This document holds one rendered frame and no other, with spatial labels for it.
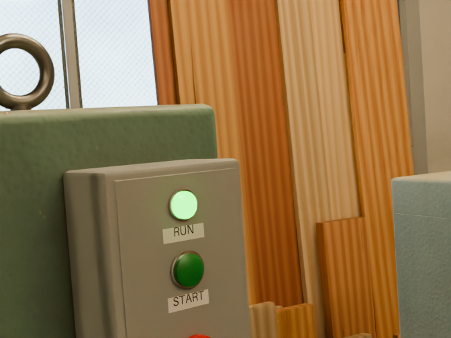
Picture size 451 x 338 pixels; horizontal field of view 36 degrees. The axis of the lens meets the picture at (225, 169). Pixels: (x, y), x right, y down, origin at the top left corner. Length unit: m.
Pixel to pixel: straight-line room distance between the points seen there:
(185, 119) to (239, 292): 0.13
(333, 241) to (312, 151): 0.28
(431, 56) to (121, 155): 2.21
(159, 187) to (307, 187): 1.67
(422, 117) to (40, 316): 2.24
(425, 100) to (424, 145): 0.16
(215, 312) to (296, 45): 1.71
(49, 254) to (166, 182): 0.09
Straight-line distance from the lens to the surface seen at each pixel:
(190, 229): 0.43
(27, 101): 0.56
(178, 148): 0.50
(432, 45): 2.64
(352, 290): 2.10
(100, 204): 0.41
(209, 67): 1.93
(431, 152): 2.61
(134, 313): 0.42
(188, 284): 0.43
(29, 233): 0.45
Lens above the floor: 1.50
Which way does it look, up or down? 3 degrees down
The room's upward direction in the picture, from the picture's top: 4 degrees counter-clockwise
